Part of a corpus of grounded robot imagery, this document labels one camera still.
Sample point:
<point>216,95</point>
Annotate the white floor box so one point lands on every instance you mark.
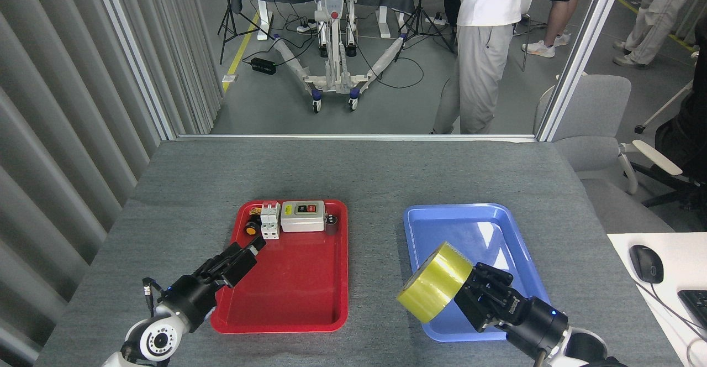
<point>229,78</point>

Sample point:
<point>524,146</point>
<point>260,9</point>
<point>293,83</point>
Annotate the black keyboard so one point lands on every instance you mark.
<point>697,306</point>

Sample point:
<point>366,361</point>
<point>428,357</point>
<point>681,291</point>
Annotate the white desk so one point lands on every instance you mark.
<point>685,256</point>

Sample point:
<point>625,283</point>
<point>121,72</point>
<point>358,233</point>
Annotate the white stand on wheels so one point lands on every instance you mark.
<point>334,2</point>

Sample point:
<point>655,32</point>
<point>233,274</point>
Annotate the red plastic tray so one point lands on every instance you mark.
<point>298,278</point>

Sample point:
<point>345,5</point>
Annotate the yellow tape roll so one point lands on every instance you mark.
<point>436,284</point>

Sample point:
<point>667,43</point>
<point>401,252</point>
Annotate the grey office chair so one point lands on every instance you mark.
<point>596,107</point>

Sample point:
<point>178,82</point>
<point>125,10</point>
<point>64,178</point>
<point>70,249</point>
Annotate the black orange push button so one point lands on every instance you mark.
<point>252,229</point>

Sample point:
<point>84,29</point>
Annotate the blue plastic tray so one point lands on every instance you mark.
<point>491,234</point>

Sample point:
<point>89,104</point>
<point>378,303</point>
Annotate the black computer mouse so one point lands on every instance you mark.
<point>646,265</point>

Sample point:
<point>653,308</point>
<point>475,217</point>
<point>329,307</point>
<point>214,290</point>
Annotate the silver frame post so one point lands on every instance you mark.
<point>132,52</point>
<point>580,52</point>

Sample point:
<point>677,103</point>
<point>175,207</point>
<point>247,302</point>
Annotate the grey push button switch box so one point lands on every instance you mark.
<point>301,222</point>

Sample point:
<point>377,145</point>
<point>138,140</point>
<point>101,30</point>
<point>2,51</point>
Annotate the black tripod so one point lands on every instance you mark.
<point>227,8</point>
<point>418,13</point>

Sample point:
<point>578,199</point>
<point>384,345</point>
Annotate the white power strip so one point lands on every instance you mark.
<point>306,25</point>

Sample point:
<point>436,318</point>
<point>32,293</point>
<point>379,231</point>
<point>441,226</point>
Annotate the black office chair white armrest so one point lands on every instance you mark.
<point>687,135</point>

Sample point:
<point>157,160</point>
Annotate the white circuit breaker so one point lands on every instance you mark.
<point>269,226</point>

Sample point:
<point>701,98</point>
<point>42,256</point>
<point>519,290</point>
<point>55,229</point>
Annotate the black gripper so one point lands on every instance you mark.
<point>536,325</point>
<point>190,300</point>

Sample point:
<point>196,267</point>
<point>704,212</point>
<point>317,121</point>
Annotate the silver frame rail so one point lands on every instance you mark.
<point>353,137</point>

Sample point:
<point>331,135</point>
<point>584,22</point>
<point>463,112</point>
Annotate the dark round knob switch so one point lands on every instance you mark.
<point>330,226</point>

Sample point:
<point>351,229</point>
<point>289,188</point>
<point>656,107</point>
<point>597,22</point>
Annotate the black power adapter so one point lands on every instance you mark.
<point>263,66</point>

